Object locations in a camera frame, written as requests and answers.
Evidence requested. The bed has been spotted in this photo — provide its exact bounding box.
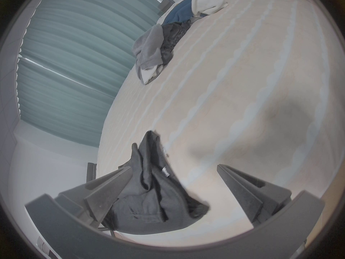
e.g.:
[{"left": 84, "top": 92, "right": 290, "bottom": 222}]
[{"left": 96, "top": 0, "right": 343, "bottom": 247}]

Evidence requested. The pile of clothes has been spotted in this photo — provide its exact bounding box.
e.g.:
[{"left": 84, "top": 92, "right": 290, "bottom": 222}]
[{"left": 132, "top": 0, "right": 229, "bottom": 85}]

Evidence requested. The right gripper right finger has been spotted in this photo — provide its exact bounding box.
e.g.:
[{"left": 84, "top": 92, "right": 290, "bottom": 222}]
[{"left": 217, "top": 164, "right": 292, "bottom": 227}]

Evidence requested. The black T-shirt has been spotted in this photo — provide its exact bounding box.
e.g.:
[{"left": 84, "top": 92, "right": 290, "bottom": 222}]
[{"left": 101, "top": 131, "right": 210, "bottom": 233}]

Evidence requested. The grey bedside table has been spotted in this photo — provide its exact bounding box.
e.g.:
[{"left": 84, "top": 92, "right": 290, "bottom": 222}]
[{"left": 158, "top": 0, "right": 173, "bottom": 13}]

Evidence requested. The blue-green curtain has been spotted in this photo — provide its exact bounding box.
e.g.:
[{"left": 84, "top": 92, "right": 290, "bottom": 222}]
[
  {"left": 19, "top": 0, "right": 165, "bottom": 98},
  {"left": 16, "top": 58, "right": 117, "bottom": 148}
]

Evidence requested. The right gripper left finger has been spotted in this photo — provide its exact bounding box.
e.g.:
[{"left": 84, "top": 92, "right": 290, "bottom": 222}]
[{"left": 55, "top": 167, "right": 133, "bottom": 227}]

